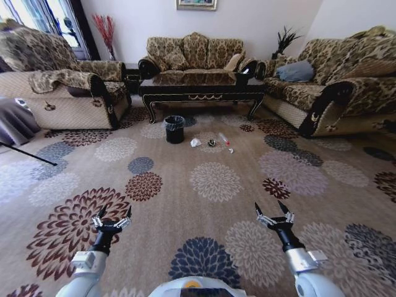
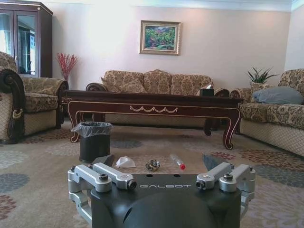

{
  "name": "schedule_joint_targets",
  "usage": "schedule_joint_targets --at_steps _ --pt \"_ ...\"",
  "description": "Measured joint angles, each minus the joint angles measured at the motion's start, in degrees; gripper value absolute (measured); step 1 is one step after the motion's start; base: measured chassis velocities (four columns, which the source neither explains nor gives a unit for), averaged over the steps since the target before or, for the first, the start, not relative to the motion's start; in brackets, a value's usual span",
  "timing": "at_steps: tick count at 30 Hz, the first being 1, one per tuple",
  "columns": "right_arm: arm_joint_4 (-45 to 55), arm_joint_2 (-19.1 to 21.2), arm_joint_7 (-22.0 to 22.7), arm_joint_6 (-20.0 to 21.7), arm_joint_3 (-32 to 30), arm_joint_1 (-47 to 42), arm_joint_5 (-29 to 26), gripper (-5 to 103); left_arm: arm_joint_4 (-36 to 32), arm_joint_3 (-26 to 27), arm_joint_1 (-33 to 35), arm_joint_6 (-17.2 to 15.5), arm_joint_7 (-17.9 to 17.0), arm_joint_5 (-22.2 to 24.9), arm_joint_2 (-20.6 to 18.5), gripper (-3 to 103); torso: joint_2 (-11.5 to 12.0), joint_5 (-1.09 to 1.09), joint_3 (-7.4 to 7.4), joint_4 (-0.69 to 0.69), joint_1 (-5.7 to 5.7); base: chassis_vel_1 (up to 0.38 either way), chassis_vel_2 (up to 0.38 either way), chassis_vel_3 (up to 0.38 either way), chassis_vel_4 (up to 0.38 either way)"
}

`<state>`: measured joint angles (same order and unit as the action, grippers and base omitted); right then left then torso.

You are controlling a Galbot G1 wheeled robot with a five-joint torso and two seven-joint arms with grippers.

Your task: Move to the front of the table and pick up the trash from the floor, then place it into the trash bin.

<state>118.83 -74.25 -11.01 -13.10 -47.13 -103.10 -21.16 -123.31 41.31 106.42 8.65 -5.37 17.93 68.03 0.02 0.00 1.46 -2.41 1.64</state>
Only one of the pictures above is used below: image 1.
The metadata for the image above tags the patterned brown throw pillow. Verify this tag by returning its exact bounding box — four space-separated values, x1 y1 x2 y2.
163 46 190 72

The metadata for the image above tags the black trash bin with liner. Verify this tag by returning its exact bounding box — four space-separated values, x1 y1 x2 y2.
163 115 186 144

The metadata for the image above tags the floral patterned carpet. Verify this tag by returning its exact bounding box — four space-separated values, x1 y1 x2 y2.
0 106 396 297

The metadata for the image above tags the framed wall picture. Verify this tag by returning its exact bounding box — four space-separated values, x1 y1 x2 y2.
176 0 218 12

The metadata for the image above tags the dark side table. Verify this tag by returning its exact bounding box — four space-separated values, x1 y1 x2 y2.
123 62 142 93

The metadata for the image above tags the thin black rod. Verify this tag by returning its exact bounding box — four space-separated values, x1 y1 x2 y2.
0 140 59 167

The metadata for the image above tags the beige throw pillow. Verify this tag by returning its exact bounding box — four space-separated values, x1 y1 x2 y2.
225 53 245 73

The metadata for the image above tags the patterned brown three-seat sofa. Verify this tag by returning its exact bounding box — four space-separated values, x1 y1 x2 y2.
137 31 259 82

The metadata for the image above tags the patterned brown sofa beige base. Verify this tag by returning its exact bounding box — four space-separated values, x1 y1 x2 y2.
0 20 133 131

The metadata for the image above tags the white robot front shell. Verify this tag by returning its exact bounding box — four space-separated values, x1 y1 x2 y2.
147 276 238 297

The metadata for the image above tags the dark spiky potted plant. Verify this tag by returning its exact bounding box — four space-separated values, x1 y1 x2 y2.
271 25 304 60

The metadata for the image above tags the black glossy coffee table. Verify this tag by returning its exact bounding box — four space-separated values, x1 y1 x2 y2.
138 69 267 124

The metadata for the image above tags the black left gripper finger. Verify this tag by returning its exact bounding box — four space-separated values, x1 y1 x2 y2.
113 205 132 230
91 204 108 228

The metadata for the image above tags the red dried branch decoration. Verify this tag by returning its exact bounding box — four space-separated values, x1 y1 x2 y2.
92 14 117 61

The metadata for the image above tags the grey purple cloth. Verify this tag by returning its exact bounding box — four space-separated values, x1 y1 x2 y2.
0 95 41 147

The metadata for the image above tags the patterned brown sofa grey cushion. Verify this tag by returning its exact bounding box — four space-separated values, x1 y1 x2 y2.
256 26 396 139

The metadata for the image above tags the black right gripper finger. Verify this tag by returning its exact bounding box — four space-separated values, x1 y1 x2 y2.
254 202 277 227
277 200 295 224

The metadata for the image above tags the grey blue cushion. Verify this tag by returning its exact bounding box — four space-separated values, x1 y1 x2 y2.
275 60 316 83

